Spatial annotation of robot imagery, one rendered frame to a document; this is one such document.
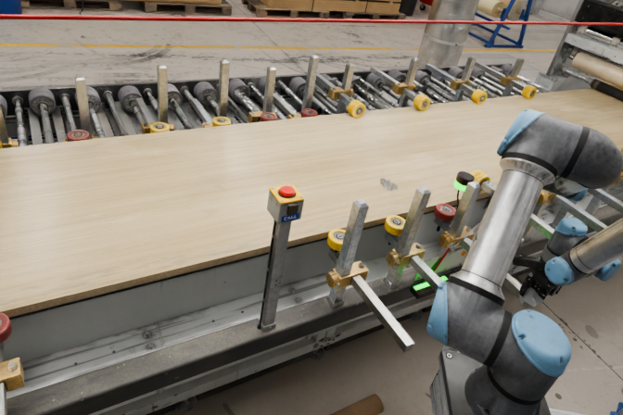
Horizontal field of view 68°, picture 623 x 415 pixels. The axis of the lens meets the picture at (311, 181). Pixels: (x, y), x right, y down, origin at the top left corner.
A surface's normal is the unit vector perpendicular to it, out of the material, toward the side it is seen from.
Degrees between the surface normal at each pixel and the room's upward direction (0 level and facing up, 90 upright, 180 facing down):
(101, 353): 0
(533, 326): 8
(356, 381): 0
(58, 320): 90
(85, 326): 90
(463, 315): 44
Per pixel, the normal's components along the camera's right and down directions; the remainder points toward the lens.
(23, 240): 0.15, -0.82
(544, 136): -0.23, -0.26
